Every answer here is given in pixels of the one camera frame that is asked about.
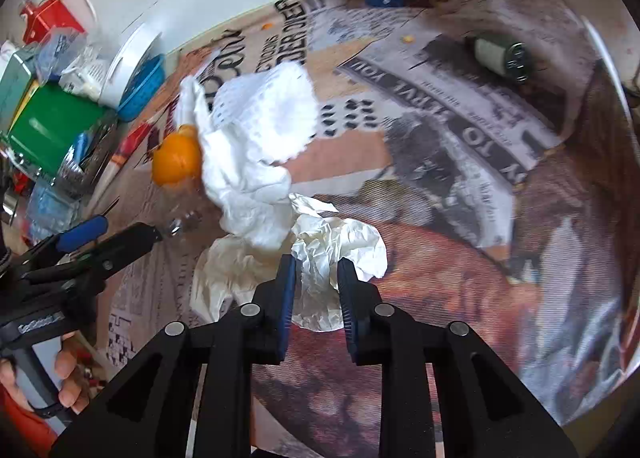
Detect crumpled cream paper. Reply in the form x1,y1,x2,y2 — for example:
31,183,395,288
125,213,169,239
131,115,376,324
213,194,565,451
190,233,296,326

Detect green white can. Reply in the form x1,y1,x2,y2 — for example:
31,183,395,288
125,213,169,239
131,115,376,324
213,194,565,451
465,33,538,82

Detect orange fruit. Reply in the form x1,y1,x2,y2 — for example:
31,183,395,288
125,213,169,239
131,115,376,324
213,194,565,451
151,123,203,186

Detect white tissue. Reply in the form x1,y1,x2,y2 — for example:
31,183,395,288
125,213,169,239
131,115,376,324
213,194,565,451
179,76,296,251

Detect person's left hand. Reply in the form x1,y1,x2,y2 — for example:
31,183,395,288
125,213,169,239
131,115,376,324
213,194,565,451
0,331,93,416

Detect person's left forearm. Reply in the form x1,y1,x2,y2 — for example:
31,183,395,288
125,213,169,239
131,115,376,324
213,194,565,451
0,383,58,458

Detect clear plastic piece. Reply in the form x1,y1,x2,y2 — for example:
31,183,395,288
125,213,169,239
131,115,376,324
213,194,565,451
160,183,221,241

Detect green box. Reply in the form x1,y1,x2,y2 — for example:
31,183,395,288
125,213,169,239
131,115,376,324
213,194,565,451
7,83,108,179

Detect teal tin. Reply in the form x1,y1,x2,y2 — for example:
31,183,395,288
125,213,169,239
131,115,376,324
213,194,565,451
0,46,41,134

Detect white paper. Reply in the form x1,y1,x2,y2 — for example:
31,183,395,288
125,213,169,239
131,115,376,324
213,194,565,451
289,192,390,334

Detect red plastic container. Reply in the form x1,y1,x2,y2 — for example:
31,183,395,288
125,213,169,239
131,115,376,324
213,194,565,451
20,0,98,45

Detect newspaper print tablecloth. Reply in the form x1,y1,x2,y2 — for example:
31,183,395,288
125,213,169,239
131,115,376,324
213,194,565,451
95,0,640,458

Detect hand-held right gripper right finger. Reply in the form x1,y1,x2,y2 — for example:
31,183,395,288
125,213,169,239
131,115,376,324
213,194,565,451
336,258,581,458

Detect blue packets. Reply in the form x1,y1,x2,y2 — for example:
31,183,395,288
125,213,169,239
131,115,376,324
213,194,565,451
25,183,83,244

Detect red white pen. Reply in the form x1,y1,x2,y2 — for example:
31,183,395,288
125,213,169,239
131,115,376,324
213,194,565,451
90,121,156,214

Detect blue plastic basket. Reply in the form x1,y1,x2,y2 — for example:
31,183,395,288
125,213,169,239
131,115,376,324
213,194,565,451
117,54,166,122

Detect clear plastic bag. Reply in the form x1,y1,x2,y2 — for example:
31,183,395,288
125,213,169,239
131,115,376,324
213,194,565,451
37,31,118,102

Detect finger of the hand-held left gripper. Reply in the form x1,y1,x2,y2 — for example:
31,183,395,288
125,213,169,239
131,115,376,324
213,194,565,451
20,215,110,271
25,222,164,289

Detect clear plastic container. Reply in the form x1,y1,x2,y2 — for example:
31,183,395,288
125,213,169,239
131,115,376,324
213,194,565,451
57,111,121,199

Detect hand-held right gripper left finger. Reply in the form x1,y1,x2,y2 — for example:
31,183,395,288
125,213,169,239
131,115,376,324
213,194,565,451
50,254,298,458

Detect white foam fruit net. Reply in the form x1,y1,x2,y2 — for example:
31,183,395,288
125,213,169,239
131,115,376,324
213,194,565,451
207,61,318,164

